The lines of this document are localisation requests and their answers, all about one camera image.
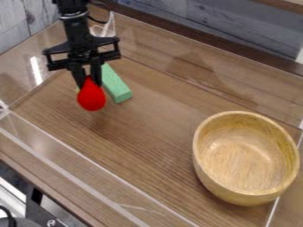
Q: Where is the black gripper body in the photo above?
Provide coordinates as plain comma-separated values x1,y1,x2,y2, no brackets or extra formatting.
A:
42,35,120,71

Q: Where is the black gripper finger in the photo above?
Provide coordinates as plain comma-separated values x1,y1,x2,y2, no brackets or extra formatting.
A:
89,59,101,87
68,63,86,88

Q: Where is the red plush strawberry toy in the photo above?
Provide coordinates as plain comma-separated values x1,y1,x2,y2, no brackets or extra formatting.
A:
77,75,106,112

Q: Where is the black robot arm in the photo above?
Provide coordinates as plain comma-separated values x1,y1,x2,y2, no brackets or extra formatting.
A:
42,0,120,89

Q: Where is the green rectangular block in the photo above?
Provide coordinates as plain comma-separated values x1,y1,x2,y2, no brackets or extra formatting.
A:
101,64,132,103

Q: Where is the wooden bowl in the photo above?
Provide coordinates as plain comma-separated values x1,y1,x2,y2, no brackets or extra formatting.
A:
193,111,300,207

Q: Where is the clear acrylic corner bracket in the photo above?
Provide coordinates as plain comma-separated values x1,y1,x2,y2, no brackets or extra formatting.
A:
89,12,116,37

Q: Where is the clear acrylic table enclosure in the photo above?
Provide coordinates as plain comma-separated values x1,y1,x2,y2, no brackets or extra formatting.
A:
0,15,303,227

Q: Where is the black table clamp bracket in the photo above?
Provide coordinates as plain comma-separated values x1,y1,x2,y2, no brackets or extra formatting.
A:
25,188,66,227

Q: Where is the black cable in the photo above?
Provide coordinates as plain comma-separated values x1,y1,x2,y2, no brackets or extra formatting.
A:
0,205,16,227

